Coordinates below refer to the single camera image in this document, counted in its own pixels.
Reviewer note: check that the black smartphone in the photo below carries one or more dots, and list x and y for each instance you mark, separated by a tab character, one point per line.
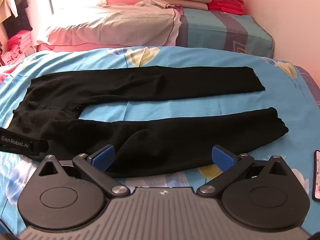
317	177

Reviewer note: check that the beige bed sheet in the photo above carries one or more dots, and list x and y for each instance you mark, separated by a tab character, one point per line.
112	27

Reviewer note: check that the black pants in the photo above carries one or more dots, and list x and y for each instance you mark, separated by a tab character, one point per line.
155	135

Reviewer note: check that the stack of red clothes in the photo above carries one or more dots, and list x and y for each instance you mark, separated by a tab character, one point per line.
226	1
16	45

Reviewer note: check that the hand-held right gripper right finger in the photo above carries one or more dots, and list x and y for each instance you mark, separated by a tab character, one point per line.
222	158

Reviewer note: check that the hanging dark clothes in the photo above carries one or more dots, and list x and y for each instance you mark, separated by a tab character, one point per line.
21	12

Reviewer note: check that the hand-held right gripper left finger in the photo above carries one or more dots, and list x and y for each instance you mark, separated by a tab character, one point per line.
104	157

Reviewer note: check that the hanging beige garment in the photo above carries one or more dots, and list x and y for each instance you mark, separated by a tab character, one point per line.
7	3

